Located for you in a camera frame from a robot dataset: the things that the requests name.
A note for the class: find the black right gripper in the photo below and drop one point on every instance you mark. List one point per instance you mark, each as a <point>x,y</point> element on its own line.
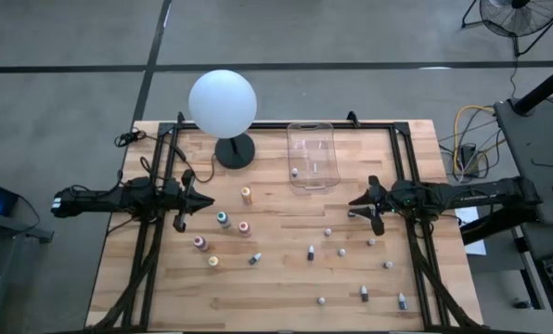
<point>383,201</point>

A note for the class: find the orange food coloring bottle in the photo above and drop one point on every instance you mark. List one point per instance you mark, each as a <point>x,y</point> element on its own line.
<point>246,195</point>

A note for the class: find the clear plastic bin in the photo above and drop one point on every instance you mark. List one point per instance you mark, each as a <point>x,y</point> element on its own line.
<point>304,139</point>

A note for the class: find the red food coloring bottle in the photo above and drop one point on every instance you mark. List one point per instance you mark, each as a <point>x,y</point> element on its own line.
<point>244,228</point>

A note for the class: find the small blue dropper bottle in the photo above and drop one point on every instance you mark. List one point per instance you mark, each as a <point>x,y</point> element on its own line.
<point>402,301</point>

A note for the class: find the grey equipment stand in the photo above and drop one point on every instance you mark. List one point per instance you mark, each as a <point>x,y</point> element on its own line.
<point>35,234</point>

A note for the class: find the dark side desk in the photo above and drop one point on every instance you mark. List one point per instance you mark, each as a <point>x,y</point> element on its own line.
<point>536,153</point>

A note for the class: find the black floor fan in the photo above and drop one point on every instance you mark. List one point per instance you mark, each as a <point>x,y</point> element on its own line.
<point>520,16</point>

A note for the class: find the black pole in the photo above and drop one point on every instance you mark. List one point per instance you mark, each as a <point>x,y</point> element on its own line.
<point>545,88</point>

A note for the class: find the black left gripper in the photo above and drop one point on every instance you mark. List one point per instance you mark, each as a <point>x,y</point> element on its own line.
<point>180,222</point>

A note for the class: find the magenta food coloring bottle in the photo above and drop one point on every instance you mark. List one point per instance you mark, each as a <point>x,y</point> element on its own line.
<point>200,242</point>

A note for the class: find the white paper sheet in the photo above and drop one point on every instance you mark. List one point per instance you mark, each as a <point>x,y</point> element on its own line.
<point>466,215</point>

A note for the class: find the green food coloring bottle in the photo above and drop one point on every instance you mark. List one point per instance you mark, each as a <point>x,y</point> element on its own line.
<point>222,218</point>

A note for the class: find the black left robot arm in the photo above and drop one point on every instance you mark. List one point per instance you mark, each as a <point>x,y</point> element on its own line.
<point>100,199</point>

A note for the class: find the white globe table lamp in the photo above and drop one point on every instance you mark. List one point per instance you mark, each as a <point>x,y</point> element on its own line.
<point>222,103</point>

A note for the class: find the black power strip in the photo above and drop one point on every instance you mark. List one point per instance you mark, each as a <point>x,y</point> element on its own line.
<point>467,158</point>

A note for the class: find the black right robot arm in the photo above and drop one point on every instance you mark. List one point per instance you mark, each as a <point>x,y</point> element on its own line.
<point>476,195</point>

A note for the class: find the yellow food coloring bottle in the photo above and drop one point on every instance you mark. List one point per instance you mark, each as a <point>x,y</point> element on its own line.
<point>214,261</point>

